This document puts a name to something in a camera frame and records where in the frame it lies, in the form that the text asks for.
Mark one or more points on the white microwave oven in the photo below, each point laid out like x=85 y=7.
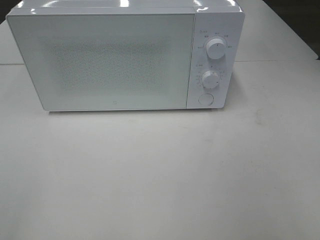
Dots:
x=224 y=18

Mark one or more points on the white microwave door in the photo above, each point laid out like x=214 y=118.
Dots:
x=107 y=62

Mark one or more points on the white timer knob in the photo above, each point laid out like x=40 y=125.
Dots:
x=210 y=79

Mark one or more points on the white upper power knob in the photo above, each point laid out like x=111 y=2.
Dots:
x=215 y=47

